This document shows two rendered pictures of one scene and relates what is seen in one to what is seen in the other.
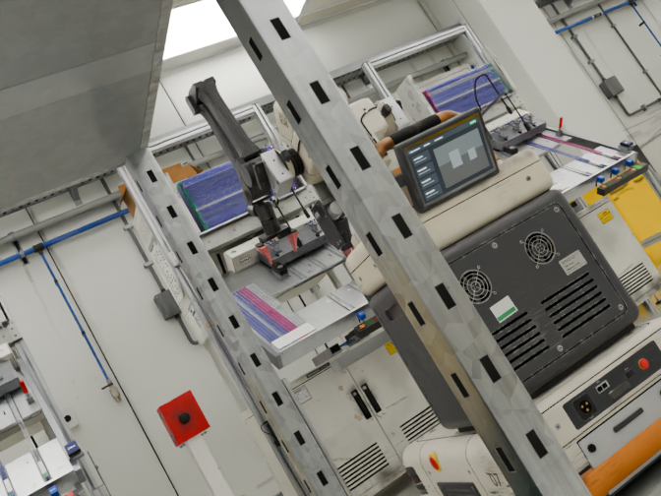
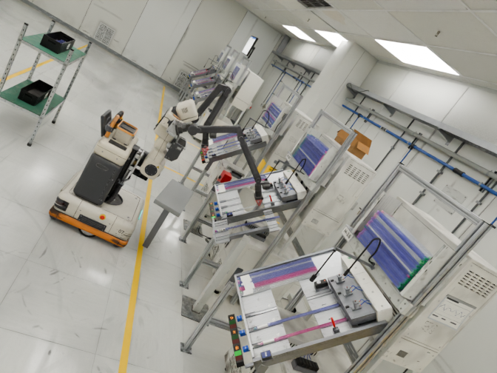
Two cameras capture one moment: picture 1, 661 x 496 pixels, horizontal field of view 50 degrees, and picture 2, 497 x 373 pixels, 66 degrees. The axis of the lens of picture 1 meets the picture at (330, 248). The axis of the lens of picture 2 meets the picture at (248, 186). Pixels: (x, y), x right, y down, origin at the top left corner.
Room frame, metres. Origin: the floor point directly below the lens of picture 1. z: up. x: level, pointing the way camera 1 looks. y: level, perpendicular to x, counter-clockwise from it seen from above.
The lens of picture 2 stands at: (3.18, -3.23, 1.92)
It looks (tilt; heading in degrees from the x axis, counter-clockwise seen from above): 16 degrees down; 94
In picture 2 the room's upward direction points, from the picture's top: 34 degrees clockwise
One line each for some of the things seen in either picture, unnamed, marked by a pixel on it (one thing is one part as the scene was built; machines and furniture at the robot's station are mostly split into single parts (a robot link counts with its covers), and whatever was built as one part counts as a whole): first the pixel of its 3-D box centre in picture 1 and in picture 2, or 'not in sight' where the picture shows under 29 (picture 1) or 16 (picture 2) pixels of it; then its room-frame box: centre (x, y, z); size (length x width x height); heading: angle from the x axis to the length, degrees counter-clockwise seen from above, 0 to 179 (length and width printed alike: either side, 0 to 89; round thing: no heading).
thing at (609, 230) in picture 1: (547, 224); (297, 345); (3.83, -1.06, 0.65); 1.01 x 0.73 x 1.29; 26
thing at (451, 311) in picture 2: not in sight; (439, 326); (4.29, -1.21, 1.32); 0.23 x 0.01 x 0.37; 26
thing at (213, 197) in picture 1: (237, 190); (313, 156); (3.27, 0.24, 1.52); 0.51 x 0.13 x 0.27; 116
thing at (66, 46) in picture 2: not in sight; (58, 41); (0.45, 0.45, 1.01); 0.57 x 0.17 x 0.11; 116
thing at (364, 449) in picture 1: (350, 426); (251, 259); (3.36, 0.34, 0.31); 0.70 x 0.65 x 0.62; 116
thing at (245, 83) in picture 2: not in sight; (227, 102); (1.30, 4.57, 0.95); 1.36 x 0.82 x 1.90; 26
